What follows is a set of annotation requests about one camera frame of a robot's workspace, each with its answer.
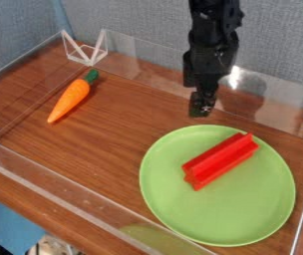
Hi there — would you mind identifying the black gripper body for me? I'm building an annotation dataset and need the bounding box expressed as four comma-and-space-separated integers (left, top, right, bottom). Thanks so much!
182, 41, 239, 94

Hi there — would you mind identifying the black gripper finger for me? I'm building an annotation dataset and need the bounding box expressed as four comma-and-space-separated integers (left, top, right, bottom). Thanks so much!
188, 92, 216, 118

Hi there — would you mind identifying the red rectangular block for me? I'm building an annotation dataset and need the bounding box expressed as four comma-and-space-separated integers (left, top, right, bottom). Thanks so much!
182, 132, 259, 191

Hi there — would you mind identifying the green round plate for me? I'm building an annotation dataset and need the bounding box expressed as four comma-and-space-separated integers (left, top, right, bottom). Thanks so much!
140, 125, 297, 247

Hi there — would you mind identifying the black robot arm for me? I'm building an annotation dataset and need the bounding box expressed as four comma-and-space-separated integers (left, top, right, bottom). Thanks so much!
182, 0, 245, 118

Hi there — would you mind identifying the orange toy carrot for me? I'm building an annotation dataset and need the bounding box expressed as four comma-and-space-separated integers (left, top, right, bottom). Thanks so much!
48, 70, 99, 124

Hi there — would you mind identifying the clear acrylic enclosure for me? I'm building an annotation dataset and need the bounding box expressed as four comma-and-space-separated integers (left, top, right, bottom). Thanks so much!
0, 31, 303, 255

